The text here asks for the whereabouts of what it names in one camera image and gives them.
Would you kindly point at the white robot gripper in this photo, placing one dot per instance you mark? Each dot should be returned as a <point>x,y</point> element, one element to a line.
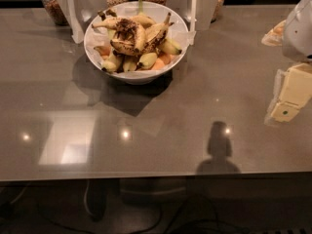
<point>298,33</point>

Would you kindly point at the white ceramic bowl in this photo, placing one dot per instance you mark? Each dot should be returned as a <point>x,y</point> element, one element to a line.
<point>100,37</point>

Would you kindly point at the small banana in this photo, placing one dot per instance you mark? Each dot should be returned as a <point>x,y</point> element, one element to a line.
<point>112,62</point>
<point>129,64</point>
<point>146,61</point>

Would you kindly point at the left glass grain jar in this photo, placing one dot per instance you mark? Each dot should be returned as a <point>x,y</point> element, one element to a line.
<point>54,11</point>

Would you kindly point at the greenish banana right side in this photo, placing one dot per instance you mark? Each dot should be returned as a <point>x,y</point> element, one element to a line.
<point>170,46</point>

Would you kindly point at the far right glass jar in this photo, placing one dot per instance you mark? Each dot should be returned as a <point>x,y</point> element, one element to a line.
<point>217,9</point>

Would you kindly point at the small banana lower middle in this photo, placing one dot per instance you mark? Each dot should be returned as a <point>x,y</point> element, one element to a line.
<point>129,64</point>

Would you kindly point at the orange fruit piece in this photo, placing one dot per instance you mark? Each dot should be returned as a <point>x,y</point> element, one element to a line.
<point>161,61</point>

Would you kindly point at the right clear acrylic stand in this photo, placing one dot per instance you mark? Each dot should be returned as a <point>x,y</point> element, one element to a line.
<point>198,14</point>

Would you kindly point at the brown spotted banana centre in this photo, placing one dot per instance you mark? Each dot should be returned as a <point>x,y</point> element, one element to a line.
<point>129,38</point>

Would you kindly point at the spotted ripe banana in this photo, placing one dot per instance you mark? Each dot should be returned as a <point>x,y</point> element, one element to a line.
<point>156,34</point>

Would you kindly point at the small banana lower right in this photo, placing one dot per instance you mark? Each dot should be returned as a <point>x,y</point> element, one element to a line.
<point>146,61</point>

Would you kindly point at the banana at upper left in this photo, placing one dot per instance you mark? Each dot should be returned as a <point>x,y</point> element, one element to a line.
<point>111,23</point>

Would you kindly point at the small banana lower left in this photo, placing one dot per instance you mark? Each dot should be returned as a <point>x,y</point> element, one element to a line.
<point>112,62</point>

